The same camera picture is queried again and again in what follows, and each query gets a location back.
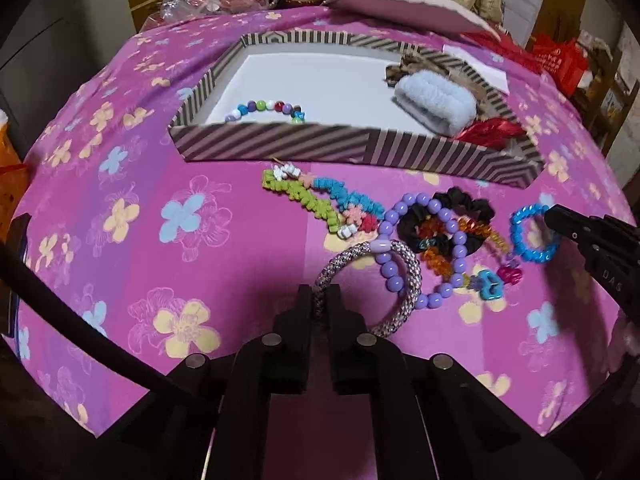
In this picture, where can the red plastic bag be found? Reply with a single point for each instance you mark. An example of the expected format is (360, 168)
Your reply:
(560, 62)

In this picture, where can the red cloth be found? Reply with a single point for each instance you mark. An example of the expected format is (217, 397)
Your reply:
(492, 42)

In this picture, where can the pink cushion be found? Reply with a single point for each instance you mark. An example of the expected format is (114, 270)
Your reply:
(405, 7)

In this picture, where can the leopard print scrunchie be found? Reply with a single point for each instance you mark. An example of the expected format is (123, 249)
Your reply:
(415, 67)

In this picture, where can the striped cardboard box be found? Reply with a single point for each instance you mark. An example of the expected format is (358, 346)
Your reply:
(320, 142)

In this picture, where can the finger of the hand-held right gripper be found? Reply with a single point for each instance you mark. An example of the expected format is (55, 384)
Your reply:
(617, 275)
(590, 230)

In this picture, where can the orange bag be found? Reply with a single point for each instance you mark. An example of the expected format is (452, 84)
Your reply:
(10, 180)

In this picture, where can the light blue fluffy scrunchie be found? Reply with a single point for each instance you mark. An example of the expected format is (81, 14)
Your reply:
(435, 102)

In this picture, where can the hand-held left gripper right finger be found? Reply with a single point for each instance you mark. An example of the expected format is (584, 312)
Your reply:
(336, 310)

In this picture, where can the pink floral bedsheet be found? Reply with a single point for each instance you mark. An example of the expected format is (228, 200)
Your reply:
(165, 260)

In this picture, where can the clear plastic bag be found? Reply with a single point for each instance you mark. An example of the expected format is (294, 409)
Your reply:
(200, 2)

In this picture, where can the black scrunchie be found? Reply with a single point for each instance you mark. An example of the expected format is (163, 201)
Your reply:
(465, 205)

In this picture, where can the wooden shelf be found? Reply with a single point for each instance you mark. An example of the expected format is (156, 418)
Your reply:
(607, 85)

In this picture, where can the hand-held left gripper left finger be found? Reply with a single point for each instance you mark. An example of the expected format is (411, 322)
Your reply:
(301, 310)

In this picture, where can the red ribbon scrunchie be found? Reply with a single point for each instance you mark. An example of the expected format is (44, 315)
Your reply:
(492, 130)

